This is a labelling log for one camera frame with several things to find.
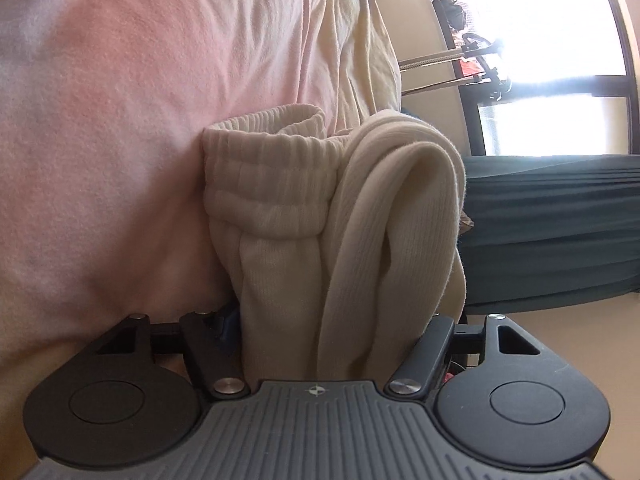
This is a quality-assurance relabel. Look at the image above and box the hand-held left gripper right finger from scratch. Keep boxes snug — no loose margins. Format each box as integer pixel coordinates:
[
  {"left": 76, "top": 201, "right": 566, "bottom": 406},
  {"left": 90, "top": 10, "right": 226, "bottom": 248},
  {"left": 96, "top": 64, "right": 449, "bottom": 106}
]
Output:
[{"left": 385, "top": 312, "right": 543, "bottom": 400}]

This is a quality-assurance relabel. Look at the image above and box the dark framed window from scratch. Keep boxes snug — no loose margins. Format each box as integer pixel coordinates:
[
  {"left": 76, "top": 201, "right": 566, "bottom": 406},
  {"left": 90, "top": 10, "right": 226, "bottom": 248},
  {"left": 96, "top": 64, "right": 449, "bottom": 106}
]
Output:
[{"left": 415, "top": 0, "right": 640, "bottom": 157}]

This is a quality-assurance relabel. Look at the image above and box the cream knit garment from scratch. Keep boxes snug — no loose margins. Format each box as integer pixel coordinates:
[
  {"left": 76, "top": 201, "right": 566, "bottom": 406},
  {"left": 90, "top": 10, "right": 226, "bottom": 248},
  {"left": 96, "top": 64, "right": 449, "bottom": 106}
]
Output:
[{"left": 201, "top": 104, "right": 468, "bottom": 396}]

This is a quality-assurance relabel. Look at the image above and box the dark grey draped cloth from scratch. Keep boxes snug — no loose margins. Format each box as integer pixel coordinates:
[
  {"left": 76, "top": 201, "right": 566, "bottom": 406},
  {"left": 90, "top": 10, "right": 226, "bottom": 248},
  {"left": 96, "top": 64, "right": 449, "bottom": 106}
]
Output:
[{"left": 457, "top": 154, "right": 640, "bottom": 307}]

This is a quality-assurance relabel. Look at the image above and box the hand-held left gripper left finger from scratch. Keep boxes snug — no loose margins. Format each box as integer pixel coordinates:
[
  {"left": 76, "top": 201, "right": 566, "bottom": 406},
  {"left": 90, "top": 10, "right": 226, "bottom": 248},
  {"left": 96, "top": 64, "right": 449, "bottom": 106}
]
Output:
[{"left": 95, "top": 305, "right": 251, "bottom": 401}]

